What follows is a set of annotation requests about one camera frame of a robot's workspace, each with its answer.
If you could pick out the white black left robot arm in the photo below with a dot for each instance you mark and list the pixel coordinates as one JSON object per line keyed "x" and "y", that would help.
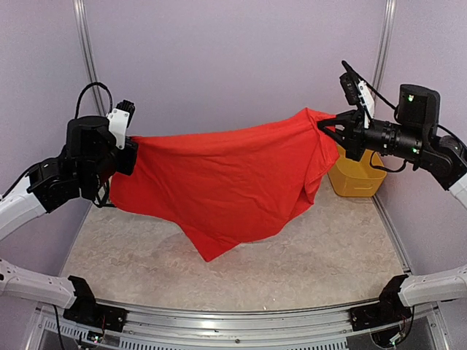
{"x": 90, "y": 156}

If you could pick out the grey corner post right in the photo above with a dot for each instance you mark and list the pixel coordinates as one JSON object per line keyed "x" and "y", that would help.
{"x": 384, "y": 43}

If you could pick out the red t-shirt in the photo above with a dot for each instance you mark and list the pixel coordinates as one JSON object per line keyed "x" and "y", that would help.
{"x": 229, "y": 188}

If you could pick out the black display box green brooch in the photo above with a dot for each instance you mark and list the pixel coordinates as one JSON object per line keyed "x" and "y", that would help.
{"x": 102, "y": 199}

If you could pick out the grey aluminium front rail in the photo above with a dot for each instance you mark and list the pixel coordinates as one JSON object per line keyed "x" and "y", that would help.
{"x": 164, "y": 328}

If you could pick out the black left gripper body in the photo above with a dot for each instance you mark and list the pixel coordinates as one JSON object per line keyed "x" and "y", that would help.
{"x": 127, "y": 165}

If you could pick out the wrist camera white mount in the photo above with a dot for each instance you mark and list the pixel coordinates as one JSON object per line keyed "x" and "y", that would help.
{"x": 357, "y": 91}
{"x": 119, "y": 120}

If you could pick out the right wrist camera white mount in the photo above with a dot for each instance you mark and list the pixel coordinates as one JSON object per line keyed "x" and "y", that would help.
{"x": 357, "y": 91}

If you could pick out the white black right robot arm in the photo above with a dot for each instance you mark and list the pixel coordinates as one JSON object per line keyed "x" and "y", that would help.
{"x": 411, "y": 137}

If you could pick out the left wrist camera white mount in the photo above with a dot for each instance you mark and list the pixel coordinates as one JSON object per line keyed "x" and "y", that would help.
{"x": 119, "y": 120}

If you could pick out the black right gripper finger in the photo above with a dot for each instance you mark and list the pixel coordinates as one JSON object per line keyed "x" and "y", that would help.
{"x": 342, "y": 119}
{"x": 337, "y": 132}

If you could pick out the grey corner post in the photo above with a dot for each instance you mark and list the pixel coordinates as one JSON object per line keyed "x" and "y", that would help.
{"x": 84, "y": 38}
{"x": 384, "y": 43}

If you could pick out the grey corner post left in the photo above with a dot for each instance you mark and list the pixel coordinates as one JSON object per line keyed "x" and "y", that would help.
{"x": 84, "y": 38}

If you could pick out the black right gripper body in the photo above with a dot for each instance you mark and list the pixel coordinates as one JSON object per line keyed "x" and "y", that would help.
{"x": 358, "y": 145}

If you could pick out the yellow plastic basket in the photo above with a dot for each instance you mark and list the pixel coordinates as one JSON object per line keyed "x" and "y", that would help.
{"x": 354, "y": 179}

